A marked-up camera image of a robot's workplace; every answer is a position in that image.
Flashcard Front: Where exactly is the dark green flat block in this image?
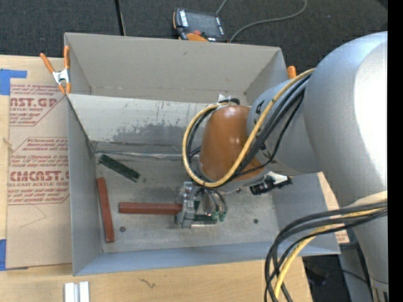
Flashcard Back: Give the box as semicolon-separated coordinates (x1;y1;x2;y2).
98;154;141;183

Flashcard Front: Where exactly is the grey metal bin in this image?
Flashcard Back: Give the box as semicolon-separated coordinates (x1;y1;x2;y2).
64;32;341;277

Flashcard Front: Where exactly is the red-brown block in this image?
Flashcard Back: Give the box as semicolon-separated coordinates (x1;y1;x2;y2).
96;177;116;244
118;201;184;215

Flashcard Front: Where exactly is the black cylinder on white bracket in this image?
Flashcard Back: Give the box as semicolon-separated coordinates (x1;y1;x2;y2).
249;172;293;196

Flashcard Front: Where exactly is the brown cardboard board red print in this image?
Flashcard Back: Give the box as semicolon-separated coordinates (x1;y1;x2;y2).
0;54;74;271

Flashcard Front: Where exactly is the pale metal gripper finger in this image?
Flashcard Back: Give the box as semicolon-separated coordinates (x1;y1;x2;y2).
178;182;195;204
174;212;193;230

